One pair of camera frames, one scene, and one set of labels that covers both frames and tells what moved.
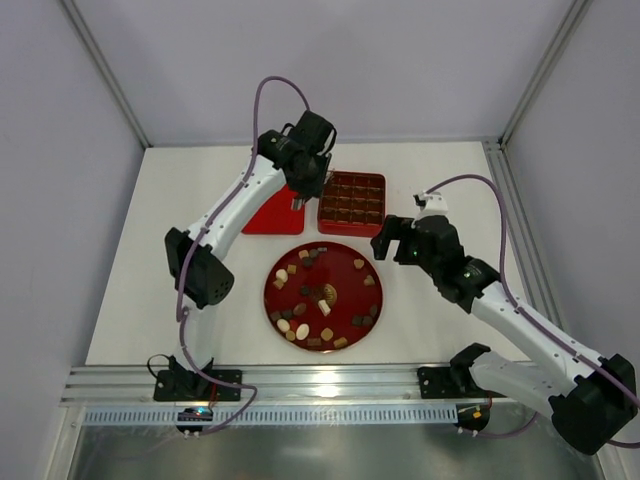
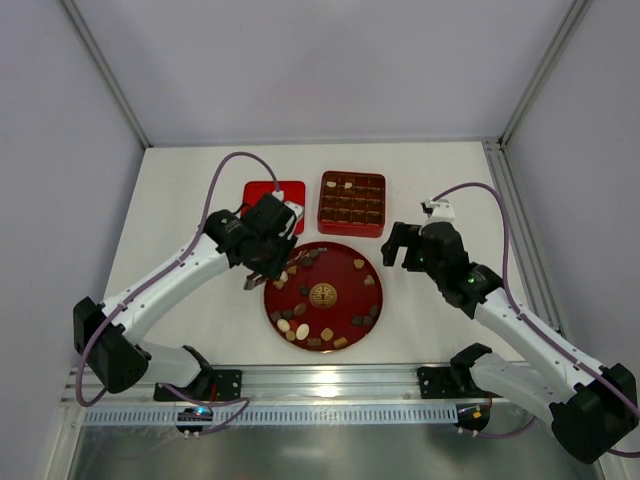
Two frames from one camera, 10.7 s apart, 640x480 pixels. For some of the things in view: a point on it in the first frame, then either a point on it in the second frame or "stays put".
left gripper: x=310 y=183 to x=270 y=265
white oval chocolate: x=302 y=331 stays put
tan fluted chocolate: x=327 y=333 stays put
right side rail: x=521 y=233 stays put
